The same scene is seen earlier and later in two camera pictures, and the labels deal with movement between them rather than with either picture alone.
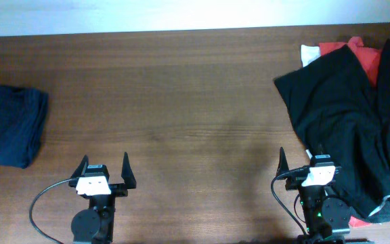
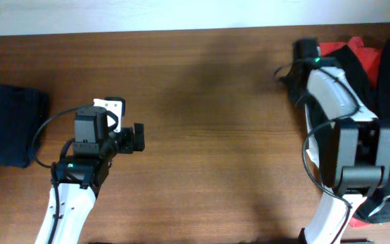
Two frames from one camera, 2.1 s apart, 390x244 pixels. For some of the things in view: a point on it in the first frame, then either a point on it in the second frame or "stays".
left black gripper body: x=119 y=189 -> x=137 y=136
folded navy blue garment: x=11 y=120 stays
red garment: x=369 y=57 stays
